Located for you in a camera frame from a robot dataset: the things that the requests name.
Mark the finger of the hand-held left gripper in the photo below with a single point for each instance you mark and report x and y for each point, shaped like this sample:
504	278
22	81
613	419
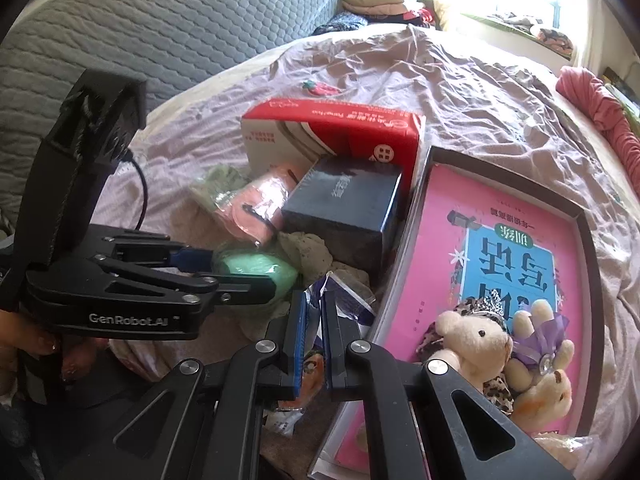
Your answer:
240	290
192	259

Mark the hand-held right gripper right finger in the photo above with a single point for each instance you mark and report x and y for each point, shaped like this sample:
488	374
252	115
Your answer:
326	340

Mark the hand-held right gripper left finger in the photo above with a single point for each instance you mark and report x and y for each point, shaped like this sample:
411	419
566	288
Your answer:
299	340

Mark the mint green tissue pack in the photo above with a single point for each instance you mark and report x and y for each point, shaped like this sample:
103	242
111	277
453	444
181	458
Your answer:
260	267

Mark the clear plastic cartoon packet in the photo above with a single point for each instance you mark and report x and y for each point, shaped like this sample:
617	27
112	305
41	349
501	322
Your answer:
350	300

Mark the cream floral scrunchie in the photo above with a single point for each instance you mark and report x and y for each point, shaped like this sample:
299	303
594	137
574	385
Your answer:
307	255

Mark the pink soft packet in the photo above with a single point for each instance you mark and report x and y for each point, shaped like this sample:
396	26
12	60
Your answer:
250	205

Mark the leopard dress plush bear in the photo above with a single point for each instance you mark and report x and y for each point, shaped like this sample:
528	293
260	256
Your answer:
475	335

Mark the satin dress plush bear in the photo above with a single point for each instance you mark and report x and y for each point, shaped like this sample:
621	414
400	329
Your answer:
545	345

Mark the person's left hand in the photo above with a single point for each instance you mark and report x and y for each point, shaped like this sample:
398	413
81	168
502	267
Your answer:
30	340

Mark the pink and blue book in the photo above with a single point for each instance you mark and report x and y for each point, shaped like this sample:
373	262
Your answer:
430	260

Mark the dark blue box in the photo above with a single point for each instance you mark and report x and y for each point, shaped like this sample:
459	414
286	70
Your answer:
340	195

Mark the person's black trousers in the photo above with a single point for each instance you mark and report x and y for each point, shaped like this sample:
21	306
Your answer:
50	440

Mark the red and white carton box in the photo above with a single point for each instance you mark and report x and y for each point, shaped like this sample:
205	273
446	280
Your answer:
340	130

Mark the grey quilted headboard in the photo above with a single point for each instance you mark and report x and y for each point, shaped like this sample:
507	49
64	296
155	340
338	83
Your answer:
175	25

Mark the lilac bed sheet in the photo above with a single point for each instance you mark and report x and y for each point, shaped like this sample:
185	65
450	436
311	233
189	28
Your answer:
400	70

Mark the dark floral cloth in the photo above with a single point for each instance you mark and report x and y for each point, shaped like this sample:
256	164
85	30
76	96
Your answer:
340	25

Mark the stack of folded clothes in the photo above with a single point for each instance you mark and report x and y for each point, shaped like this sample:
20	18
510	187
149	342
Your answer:
375	0

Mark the cream fitted bed sheet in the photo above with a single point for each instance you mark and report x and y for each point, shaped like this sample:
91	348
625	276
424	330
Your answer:
570	122

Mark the pink quilt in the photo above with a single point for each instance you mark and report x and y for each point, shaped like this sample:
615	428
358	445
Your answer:
615	115

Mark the patterned blanket on windowsill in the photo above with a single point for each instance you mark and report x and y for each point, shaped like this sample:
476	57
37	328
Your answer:
550	37

